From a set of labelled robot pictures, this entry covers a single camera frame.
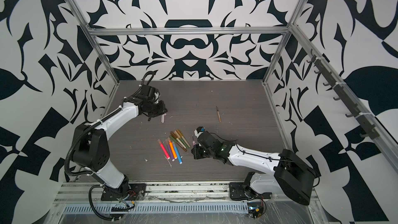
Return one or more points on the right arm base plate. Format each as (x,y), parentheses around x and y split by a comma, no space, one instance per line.
(241,192)

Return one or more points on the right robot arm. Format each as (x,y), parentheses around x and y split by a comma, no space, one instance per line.
(294,177)

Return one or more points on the brown pen green cap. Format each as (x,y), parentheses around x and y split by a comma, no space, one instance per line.
(178,143)

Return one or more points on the orange marker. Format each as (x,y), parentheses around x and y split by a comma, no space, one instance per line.
(172,148)

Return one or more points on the blue marker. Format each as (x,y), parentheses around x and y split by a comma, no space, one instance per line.
(177,153)

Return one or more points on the purple marker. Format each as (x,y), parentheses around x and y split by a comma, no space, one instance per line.
(168,148)

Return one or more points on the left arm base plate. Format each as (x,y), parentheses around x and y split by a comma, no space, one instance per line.
(134,191)

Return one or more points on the green pen tan cap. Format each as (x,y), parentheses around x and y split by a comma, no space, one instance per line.
(181,136)

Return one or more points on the white cable duct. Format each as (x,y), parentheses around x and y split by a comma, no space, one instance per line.
(161,208)

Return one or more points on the tan pen ochre cap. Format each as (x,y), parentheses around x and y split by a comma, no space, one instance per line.
(179,138)

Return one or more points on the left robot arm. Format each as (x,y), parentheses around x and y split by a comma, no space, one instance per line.
(89,152)

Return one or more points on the cream pen brown cap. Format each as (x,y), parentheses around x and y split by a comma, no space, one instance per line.
(172,134)

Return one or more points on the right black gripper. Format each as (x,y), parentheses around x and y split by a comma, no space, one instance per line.
(196,153)

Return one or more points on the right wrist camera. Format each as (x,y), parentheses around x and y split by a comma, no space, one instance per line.
(198,131)

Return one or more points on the red marker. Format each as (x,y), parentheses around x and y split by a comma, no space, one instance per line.
(164,150)

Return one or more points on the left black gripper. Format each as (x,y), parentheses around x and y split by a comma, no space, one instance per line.
(163,110)

